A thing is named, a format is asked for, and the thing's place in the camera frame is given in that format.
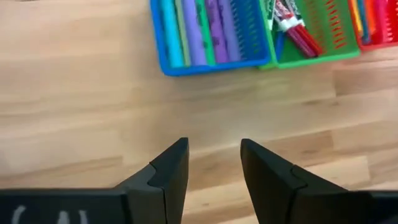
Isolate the green plastic basket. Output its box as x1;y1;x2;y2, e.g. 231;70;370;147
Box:
257;0;361;70

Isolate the blue capped white marker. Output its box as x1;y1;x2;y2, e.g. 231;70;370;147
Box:
274;30;286;60

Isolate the lavender Sharpie marker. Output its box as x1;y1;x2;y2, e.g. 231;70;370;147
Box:
182;0;208;66

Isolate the teal Sharpie marker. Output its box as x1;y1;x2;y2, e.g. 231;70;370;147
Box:
159;0;185;68

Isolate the dark red capped white marker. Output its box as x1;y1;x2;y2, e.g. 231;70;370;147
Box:
273;0;313;59

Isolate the light purple Sharpie marker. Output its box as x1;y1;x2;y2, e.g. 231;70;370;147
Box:
217;0;243;62

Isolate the lime green Sharpie marker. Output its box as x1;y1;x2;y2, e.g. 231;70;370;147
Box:
174;0;191;67

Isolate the orange highlighter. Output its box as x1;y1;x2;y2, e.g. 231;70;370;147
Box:
365;0;377;37

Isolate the red plastic basket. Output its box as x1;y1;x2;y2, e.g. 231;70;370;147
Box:
347;0;398;52

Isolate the pink highlighter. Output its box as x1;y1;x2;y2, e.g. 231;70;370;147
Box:
374;0;389;44

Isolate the blue plastic basket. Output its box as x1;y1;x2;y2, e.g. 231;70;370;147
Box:
149;0;271;77

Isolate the yellow highlighter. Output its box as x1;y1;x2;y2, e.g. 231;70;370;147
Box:
350;0;363;35

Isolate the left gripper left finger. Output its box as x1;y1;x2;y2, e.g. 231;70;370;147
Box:
124;138;190;224

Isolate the blue violet highlighter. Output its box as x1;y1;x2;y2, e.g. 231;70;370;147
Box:
356;0;371;44

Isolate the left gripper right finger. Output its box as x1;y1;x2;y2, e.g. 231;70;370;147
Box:
241;138;352;224

